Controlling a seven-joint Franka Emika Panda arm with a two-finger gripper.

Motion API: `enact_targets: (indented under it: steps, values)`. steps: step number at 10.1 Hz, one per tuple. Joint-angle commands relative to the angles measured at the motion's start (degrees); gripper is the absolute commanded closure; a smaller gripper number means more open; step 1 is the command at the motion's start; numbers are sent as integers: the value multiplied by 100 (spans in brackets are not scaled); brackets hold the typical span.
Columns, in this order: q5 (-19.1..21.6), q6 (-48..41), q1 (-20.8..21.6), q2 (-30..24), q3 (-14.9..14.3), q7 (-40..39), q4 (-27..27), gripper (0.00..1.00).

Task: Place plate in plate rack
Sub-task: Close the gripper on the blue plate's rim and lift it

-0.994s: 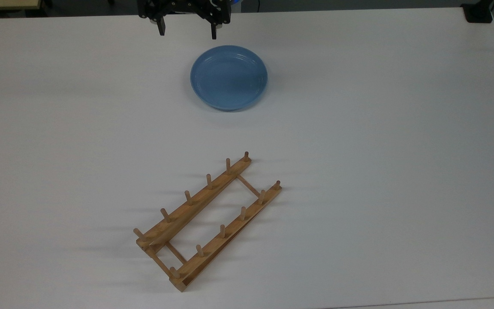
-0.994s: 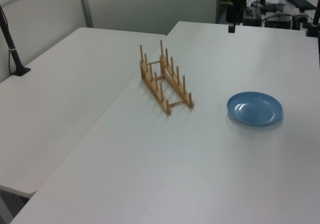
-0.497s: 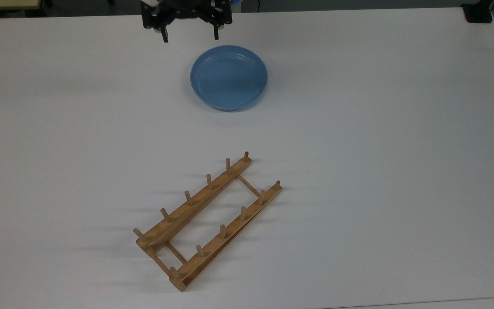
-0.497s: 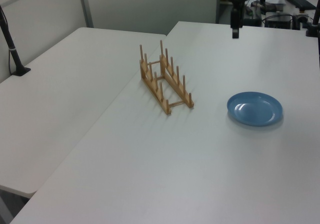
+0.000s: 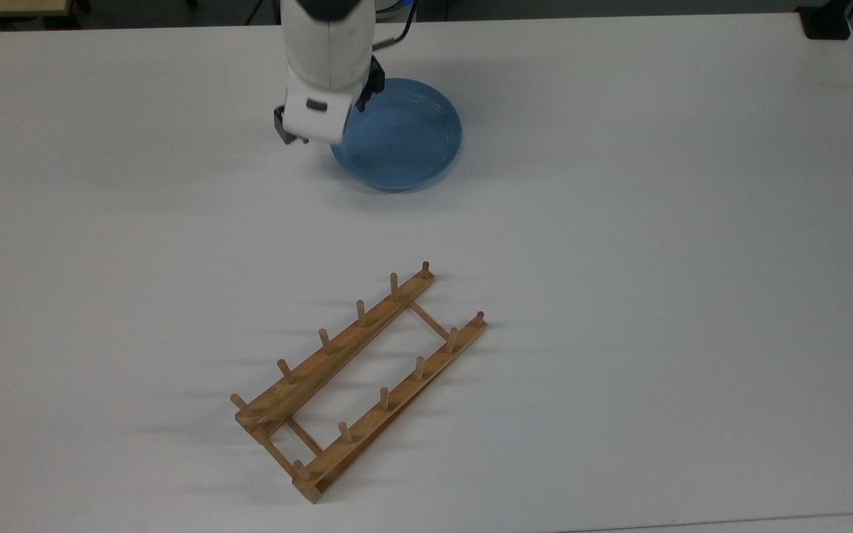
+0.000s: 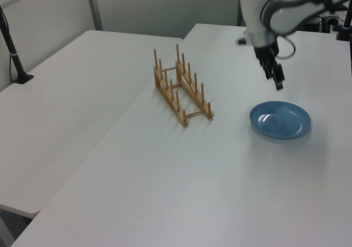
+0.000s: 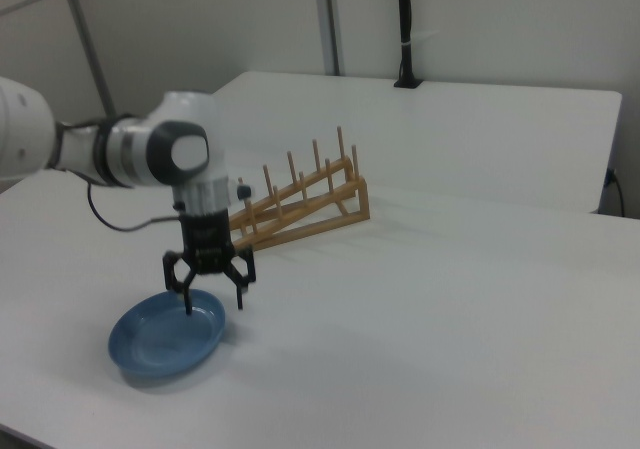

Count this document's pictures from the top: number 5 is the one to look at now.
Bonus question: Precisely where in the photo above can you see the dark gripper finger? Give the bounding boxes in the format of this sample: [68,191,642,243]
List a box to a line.
[355,55,386,113]
[272,105,310,146]

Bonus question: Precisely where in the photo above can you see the blue round plate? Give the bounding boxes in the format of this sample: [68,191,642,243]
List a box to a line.
[330,78,464,192]

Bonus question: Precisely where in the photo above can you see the wooden peg plate rack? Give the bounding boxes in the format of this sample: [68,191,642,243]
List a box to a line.
[230,261,487,504]

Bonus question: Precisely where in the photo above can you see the light wooden desk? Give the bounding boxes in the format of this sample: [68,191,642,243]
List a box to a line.
[0,0,73,20]

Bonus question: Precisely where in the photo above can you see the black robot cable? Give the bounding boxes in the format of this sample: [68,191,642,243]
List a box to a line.
[372,0,418,53]

